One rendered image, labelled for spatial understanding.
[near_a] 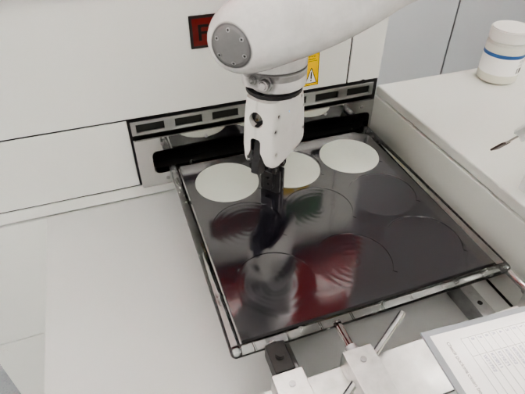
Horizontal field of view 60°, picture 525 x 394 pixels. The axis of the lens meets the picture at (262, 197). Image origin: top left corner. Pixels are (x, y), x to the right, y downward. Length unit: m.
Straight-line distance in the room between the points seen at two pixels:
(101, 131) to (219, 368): 0.40
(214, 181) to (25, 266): 0.40
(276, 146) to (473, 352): 0.33
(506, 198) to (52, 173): 0.67
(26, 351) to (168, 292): 0.51
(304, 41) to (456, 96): 0.48
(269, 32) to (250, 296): 0.30
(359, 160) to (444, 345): 0.40
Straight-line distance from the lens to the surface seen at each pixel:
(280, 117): 0.58
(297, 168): 0.74
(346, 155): 0.79
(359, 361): 0.51
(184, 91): 0.74
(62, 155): 0.78
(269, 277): 0.57
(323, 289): 0.57
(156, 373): 0.61
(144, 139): 0.76
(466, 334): 0.48
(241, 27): 0.46
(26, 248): 0.90
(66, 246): 0.78
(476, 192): 0.71
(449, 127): 0.78
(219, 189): 0.70
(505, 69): 0.94
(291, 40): 0.45
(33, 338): 1.09
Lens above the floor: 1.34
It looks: 40 degrees down
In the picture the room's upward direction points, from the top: straight up
